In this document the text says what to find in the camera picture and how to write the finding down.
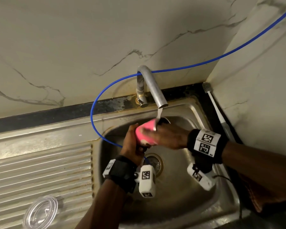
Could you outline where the person's left hand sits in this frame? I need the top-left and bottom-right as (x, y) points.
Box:
(120, 123), (148, 166)

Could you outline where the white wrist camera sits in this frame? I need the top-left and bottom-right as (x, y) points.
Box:
(134, 165), (157, 198)
(187, 163), (216, 191)

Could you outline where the stainless steel sink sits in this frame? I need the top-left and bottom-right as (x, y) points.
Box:
(0, 96), (251, 229)

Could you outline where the black wrist band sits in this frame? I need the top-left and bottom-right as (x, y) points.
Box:
(102, 155), (138, 194)
(187, 129), (229, 173)

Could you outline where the black right wrist band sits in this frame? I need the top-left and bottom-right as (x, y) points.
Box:
(187, 129), (229, 173)

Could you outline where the person's right forearm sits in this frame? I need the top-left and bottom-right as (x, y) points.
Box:
(221, 142), (286, 201)

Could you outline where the thin black right camera cable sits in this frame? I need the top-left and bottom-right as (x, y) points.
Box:
(213, 175), (243, 220)

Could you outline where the person's right hand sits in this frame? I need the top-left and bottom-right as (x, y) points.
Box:
(143, 123), (191, 150)

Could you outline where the clear plastic lid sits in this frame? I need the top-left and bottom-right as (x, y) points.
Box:
(22, 195), (58, 229)

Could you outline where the white bottle brush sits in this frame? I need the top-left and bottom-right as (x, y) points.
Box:
(202, 82), (232, 141)

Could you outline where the person's left forearm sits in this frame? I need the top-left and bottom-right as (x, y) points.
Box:
(75, 180), (129, 229)

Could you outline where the metal faucet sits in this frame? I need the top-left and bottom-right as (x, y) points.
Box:
(136, 65), (168, 109)

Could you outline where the pink steel tumbler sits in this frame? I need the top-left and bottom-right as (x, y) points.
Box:
(135, 117), (171, 146)

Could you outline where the thin blue tube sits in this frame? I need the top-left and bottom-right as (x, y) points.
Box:
(90, 3), (286, 165)

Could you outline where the black left wrist band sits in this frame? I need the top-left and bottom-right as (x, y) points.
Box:
(102, 155), (138, 194)

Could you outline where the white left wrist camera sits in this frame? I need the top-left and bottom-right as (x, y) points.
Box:
(134, 165), (157, 198)

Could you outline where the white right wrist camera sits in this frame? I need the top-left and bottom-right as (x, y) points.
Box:
(187, 163), (216, 191)

